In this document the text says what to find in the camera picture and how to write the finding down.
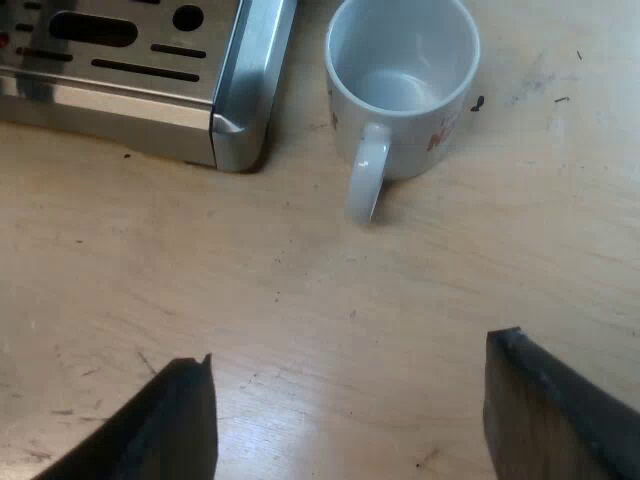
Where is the steel espresso machine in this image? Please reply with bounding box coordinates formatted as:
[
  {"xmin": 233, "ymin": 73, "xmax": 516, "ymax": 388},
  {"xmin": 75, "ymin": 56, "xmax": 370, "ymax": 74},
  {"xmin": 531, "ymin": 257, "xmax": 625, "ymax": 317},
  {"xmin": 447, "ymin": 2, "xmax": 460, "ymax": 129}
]
[{"xmin": 0, "ymin": 0, "xmax": 300, "ymax": 175}]

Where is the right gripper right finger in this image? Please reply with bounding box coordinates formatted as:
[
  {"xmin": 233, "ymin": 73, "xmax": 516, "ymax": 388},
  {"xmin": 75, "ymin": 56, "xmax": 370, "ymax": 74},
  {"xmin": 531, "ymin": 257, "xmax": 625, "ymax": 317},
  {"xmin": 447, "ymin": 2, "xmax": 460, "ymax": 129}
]
[{"xmin": 482, "ymin": 326, "xmax": 640, "ymax": 480}]

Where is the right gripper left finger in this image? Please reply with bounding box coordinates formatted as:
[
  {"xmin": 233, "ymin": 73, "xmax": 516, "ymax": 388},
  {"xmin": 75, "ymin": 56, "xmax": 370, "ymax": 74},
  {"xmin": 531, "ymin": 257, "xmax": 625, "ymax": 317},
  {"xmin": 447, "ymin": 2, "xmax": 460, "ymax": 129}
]
[{"xmin": 35, "ymin": 352, "xmax": 220, "ymax": 480}]

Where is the white mug with red and black print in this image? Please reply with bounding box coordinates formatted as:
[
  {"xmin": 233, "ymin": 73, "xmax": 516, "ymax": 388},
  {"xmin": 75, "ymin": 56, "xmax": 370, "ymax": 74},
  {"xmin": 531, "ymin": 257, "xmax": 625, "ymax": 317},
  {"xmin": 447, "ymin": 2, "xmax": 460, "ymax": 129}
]
[{"xmin": 325, "ymin": 0, "xmax": 482, "ymax": 226}]

